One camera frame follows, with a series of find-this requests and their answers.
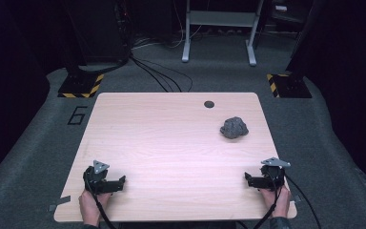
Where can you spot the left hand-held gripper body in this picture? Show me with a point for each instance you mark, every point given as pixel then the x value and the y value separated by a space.
pixel 95 181

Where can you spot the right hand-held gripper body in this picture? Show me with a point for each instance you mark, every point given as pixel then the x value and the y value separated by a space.
pixel 274 178

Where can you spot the grey speckled towel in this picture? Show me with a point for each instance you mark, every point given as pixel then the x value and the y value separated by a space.
pixel 234 128

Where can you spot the person's left hand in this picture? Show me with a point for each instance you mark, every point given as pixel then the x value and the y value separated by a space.
pixel 89 208

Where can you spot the person's right hand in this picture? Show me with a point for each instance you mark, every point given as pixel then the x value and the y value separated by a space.
pixel 281 205

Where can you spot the grey tape strip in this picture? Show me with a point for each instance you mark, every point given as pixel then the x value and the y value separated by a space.
pixel 59 202
pixel 296 199

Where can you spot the dark round table grommet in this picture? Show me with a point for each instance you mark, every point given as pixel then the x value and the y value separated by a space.
pixel 209 104

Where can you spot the black stand with striped base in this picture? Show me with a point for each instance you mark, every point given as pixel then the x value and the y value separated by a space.
pixel 294 86
pixel 79 85

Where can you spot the dark curtain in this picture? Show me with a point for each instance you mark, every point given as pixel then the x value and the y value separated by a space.
pixel 9 79
pixel 352 79

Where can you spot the black cabinet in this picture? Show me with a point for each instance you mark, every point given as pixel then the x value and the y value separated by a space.
pixel 98 31

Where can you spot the small white device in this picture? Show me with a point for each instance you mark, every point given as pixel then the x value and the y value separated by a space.
pixel 281 8

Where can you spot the white metal stand frame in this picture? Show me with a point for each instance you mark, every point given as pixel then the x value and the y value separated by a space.
pixel 219 18

